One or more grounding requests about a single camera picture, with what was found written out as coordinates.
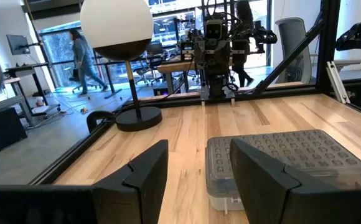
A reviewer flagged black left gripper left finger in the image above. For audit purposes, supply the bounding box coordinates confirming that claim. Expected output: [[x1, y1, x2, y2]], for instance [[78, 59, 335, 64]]
[[91, 139, 169, 224]]

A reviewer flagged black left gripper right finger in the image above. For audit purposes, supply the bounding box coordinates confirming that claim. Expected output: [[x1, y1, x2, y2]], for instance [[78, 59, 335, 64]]
[[229, 138, 361, 224]]

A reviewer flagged clear supply box grey lid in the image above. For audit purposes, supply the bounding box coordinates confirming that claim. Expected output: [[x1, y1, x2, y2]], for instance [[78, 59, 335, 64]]
[[205, 129, 361, 215]]

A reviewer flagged black box blue light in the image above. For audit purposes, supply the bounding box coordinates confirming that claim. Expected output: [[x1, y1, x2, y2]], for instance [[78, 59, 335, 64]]
[[0, 107, 28, 154]]

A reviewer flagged wooden top desk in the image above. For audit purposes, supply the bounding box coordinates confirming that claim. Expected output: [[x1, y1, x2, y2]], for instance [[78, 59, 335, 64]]
[[156, 60, 202, 95]]

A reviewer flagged person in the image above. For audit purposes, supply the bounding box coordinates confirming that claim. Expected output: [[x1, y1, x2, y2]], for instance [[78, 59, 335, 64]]
[[69, 28, 109, 96], [232, 0, 256, 88]]

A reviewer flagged black office chair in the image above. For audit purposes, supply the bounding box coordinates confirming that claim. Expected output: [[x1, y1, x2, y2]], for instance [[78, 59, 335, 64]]
[[135, 42, 166, 86]]

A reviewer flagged grey office chair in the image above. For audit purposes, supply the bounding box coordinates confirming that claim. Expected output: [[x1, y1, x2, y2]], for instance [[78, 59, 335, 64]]
[[275, 17, 312, 84]]

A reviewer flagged white globe table lamp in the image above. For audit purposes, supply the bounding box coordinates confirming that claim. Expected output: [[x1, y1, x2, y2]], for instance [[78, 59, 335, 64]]
[[80, 0, 163, 133]]

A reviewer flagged black standing desk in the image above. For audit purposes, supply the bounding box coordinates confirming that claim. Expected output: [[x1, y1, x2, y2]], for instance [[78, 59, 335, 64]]
[[93, 57, 156, 100]]

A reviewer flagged silver aluminium bar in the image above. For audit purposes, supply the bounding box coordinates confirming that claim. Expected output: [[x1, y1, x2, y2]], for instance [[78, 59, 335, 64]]
[[326, 60, 351, 105]]

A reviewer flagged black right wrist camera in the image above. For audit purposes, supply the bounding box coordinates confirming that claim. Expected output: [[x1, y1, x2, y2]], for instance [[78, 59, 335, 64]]
[[205, 19, 224, 40]]

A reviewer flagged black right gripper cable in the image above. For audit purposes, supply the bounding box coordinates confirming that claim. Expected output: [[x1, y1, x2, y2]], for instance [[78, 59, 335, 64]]
[[204, 0, 242, 35]]

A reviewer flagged black curved cable loop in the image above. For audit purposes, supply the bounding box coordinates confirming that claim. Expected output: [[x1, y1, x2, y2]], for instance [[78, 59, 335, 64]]
[[86, 110, 116, 133]]

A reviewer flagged wall mounted screen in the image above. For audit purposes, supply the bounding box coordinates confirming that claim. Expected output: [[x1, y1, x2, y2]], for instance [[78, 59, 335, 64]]
[[6, 34, 31, 56]]

